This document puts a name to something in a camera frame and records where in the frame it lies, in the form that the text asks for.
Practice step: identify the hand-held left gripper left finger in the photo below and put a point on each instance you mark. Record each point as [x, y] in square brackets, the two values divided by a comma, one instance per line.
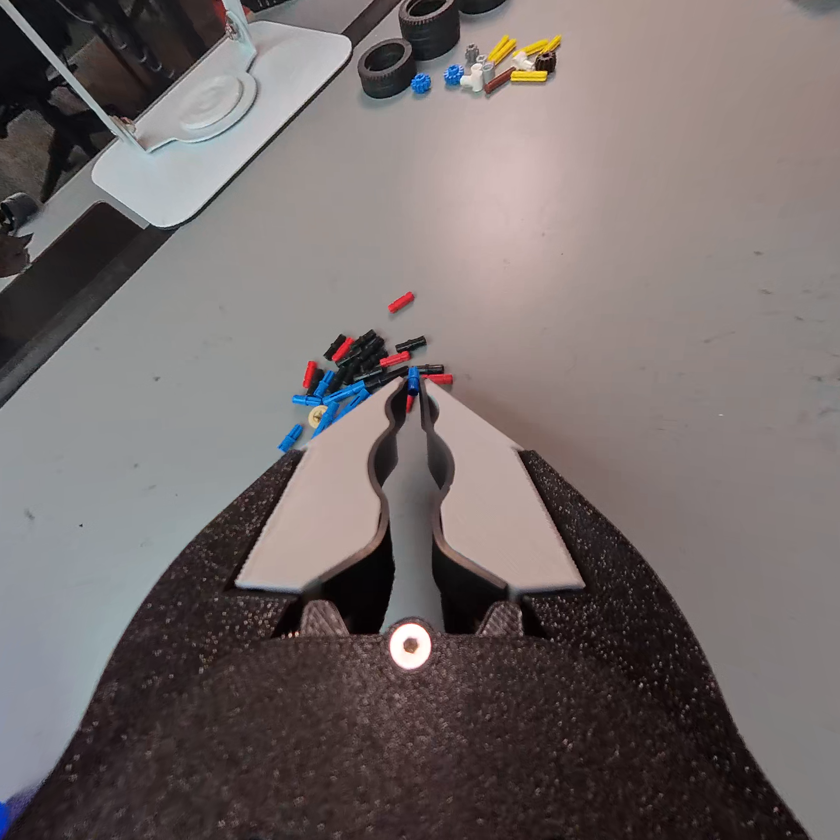
[315, 518]

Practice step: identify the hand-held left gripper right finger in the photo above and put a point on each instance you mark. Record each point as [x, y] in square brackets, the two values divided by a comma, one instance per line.
[505, 518]

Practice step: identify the pile of small connector pins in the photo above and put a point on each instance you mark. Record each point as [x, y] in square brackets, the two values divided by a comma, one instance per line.
[354, 367]

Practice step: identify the blue connector pin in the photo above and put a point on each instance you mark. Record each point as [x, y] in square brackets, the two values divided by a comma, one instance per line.
[413, 379]

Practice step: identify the red connector pin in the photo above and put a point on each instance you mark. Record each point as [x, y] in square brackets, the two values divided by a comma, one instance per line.
[401, 302]

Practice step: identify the white book stand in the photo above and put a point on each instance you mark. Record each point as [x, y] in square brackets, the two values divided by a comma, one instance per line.
[197, 164]

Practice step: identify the black caster wheel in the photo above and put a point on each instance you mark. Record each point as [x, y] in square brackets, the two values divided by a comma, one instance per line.
[16, 210]

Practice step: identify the brown toy axle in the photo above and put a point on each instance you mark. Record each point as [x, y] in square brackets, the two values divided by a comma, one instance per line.
[499, 83]

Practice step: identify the white toy connector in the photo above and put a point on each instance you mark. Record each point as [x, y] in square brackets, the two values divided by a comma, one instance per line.
[469, 82]
[522, 60]

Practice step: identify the black toy tire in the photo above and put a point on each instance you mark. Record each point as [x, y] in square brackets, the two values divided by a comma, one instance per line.
[430, 36]
[482, 6]
[371, 79]

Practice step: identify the blue toy gear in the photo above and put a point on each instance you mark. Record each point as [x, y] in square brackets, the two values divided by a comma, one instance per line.
[453, 74]
[420, 82]

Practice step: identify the dark toy gear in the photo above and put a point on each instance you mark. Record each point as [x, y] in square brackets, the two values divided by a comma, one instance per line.
[546, 62]

